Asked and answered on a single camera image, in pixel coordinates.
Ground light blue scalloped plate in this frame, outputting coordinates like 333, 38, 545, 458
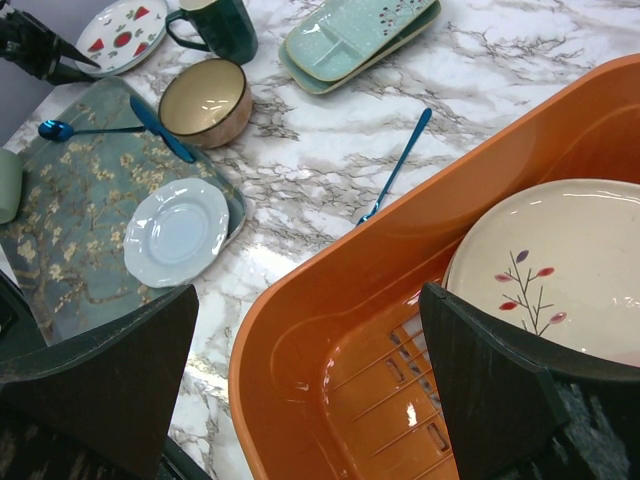
123, 178, 230, 288

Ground dark green mug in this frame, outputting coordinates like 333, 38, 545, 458
165, 0, 258, 65

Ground pink and cream plate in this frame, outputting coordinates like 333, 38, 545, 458
443, 179, 639, 366

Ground pale green cup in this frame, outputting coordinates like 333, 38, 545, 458
0, 148, 23, 224

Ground upper mint rectangular dish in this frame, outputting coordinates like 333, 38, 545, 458
285, 0, 433, 82

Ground blue metallic spoon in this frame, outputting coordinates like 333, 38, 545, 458
38, 120, 146, 143

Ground lower mint rectangular dish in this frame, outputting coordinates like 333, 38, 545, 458
279, 1, 441, 95

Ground mint rectangular dish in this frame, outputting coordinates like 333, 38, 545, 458
285, 0, 433, 82
279, 1, 441, 95

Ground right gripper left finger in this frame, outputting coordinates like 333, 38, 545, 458
1, 285, 199, 479

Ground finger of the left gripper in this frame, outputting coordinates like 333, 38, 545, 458
42, 31, 100, 85

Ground blue plastic fork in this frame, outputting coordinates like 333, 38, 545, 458
356, 108, 433, 226

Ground brown cream bowl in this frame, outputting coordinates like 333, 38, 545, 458
158, 58, 252, 149

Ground orange plastic bin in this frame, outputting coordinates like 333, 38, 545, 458
230, 55, 639, 479

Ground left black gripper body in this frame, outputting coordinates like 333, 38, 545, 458
1, 9, 58, 78

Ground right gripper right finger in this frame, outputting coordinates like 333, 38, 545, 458
419, 283, 639, 479

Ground floral blossom tray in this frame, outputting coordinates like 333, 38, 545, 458
1, 77, 247, 345

